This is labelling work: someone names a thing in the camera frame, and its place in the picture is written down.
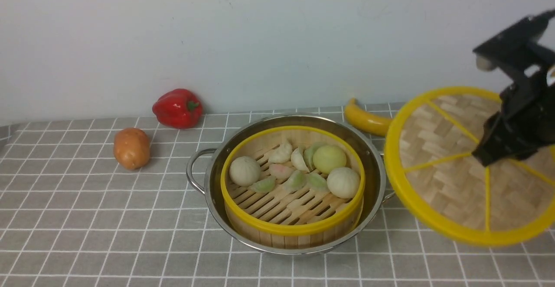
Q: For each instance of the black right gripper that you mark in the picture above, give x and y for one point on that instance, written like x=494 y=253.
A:
x=525 y=122

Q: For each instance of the grey checked tablecloth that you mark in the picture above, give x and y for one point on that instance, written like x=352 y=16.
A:
x=72 y=216

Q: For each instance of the pink dumpling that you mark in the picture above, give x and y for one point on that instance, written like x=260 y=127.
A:
x=280 y=171

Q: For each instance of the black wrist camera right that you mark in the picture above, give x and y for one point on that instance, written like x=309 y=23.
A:
x=516 y=49

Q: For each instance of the yellow banana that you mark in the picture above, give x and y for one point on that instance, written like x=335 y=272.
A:
x=365 y=121

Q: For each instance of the white dumpling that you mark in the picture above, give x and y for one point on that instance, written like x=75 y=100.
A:
x=281 y=154

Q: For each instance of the woven bamboo steamer lid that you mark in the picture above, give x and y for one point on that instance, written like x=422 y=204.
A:
x=428 y=158

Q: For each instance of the stainless steel two-handled pot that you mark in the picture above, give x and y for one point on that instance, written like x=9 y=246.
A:
x=204 y=168

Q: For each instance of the red bell pepper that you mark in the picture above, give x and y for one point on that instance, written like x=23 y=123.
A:
x=178 y=109

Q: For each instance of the green dumpling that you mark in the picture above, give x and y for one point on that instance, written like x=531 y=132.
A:
x=295 y=182

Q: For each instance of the yellow-green round bun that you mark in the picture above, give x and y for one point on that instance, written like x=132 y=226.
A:
x=329 y=157

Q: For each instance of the bamboo steamer basket yellow rim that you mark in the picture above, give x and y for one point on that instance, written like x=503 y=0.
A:
x=268 y=215

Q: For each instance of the brown potato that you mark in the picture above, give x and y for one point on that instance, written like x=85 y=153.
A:
x=131 y=148

